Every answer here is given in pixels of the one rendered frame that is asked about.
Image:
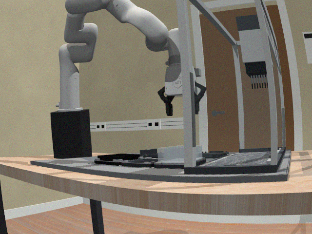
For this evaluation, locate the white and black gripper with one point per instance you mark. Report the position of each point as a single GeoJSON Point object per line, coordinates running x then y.
{"type": "Point", "coordinates": [173, 86]}

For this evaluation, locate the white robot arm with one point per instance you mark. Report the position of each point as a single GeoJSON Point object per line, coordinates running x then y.
{"type": "Point", "coordinates": [82, 38]}

